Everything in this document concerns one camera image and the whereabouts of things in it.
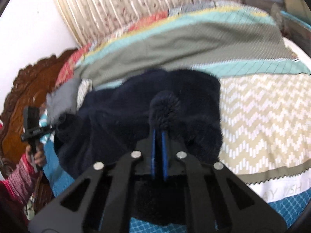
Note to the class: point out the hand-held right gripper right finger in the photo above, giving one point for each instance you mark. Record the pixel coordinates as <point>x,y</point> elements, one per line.
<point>164,155</point>

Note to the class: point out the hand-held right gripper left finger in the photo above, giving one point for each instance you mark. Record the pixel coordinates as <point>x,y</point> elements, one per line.
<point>153,155</point>

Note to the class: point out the person's left hand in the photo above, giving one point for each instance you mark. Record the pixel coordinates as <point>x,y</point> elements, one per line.
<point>41,157</point>

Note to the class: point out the grey cloth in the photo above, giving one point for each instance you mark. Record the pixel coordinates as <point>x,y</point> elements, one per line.
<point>62,99</point>

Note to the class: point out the carved wooden headboard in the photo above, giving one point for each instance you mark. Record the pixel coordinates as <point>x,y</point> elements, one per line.
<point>26,89</point>

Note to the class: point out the patterned patchwork bedspread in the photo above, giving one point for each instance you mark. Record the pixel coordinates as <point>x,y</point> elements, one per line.
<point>255,116</point>

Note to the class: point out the person's left forearm pink sleeve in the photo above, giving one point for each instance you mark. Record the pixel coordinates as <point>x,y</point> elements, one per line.
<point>17,179</point>

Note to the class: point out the dark navy fleece garment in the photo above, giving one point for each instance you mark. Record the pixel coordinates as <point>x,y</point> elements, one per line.
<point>114,116</point>

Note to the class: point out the beige floral pleated curtain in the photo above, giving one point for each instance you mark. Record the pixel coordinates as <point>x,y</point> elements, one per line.
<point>133,2</point>

